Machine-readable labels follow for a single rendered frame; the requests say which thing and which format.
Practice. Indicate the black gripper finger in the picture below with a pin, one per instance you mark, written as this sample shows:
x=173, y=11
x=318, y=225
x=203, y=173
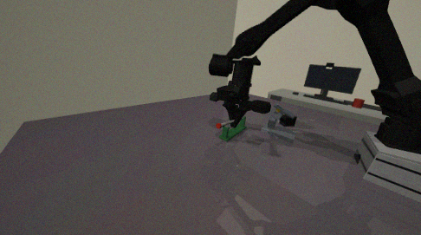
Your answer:
x=232, y=112
x=239, y=115

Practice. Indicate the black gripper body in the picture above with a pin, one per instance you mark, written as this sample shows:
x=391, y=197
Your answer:
x=261, y=107

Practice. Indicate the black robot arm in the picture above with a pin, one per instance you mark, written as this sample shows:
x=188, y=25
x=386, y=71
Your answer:
x=399, y=90

